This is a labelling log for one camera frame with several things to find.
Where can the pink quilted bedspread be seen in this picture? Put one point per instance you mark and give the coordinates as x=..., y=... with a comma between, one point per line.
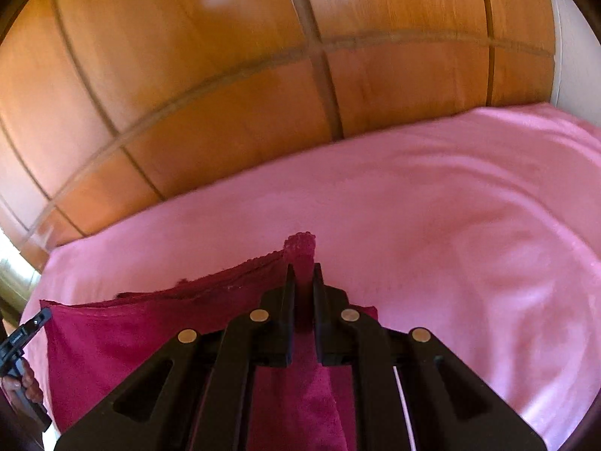
x=483, y=228

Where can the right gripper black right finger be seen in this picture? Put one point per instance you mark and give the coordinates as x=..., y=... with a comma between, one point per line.
x=410, y=391

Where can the wooden panelled headboard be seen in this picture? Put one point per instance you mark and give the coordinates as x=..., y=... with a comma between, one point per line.
x=109, y=107

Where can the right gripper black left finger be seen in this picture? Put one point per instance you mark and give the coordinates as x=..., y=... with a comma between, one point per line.
x=195, y=392

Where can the dark red knit sweater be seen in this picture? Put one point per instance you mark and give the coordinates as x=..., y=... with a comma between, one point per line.
x=93, y=347

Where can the person's left hand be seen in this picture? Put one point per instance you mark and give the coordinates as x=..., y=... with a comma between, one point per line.
x=26, y=382

